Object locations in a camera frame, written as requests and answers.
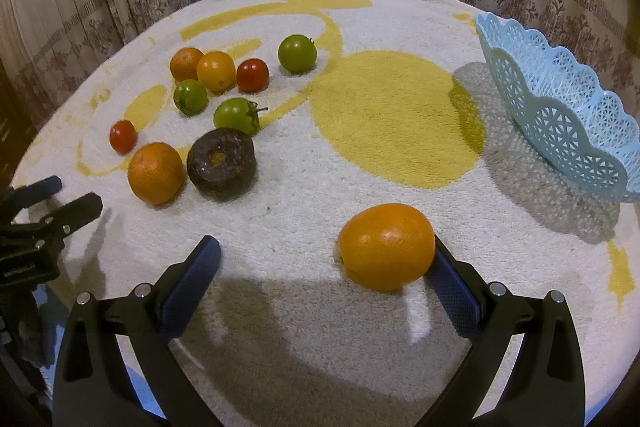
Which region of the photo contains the blue lattice plastic basket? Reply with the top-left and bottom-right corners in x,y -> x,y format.
475,13 -> 639,204

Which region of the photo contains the small textured orange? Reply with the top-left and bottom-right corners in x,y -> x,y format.
169,46 -> 204,82

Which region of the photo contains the green tomato with stem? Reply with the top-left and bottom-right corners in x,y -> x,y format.
213,98 -> 267,135

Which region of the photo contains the dark brown round fruit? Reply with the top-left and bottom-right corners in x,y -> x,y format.
186,128 -> 257,200

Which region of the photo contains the small red tomato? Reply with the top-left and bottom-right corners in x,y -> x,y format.
108,119 -> 138,155

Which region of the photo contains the smooth yellow-orange fruit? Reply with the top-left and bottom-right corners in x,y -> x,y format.
196,51 -> 236,94

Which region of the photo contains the large smooth orange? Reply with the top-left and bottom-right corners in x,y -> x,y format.
337,204 -> 436,291

